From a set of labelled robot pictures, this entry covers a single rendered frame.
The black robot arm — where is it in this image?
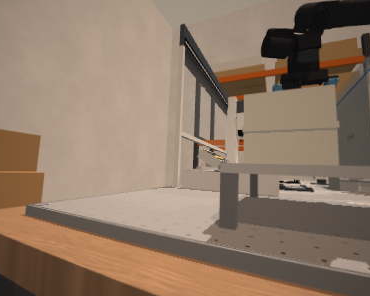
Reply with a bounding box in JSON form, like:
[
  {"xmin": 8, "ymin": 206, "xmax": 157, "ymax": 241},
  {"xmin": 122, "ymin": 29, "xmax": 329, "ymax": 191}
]
[{"xmin": 261, "ymin": 0, "xmax": 370, "ymax": 73}]

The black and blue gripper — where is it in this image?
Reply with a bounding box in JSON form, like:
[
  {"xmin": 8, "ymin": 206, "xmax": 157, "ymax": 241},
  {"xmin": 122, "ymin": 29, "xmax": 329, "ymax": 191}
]
[{"xmin": 273, "ymin": 69, "xmax": 339, "ymax": 91}]

